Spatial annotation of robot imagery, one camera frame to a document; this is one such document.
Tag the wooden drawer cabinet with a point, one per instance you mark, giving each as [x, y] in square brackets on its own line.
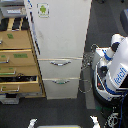
[19, 69]

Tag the white fridge door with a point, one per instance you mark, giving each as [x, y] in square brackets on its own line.
[63, 33]

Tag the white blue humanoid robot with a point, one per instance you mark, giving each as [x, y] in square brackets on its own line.
[110, 66]

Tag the grey box on cabinet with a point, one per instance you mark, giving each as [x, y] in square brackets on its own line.
[14, 11]

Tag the fridge drawer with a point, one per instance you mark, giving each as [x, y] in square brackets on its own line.
[67, 68]
[61, 88]

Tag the white refrigerator body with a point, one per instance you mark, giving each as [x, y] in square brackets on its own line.
[59, 29]

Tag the green android sticker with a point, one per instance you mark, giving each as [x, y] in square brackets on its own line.
[43, 10]

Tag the white object bottom right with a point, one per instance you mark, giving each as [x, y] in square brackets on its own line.
[95, 121]

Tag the bottom fridge drawer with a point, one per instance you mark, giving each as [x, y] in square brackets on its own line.
[61, 88]

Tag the middle fridge drawer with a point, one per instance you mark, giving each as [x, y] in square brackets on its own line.
[67, 68]

